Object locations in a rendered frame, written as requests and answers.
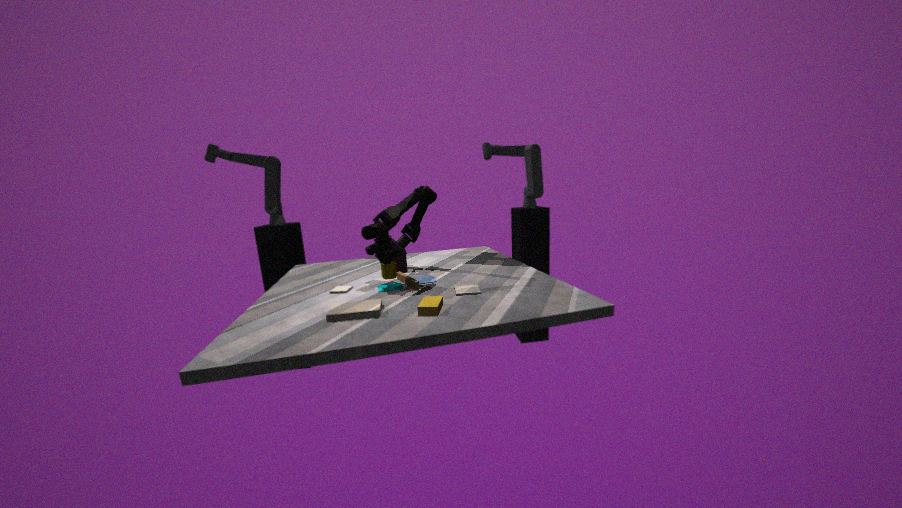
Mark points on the yellow rectangular block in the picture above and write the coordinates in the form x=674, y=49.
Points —
x=430, y=305

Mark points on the tan wooden flat bar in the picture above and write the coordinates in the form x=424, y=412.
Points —
x=408, y=280

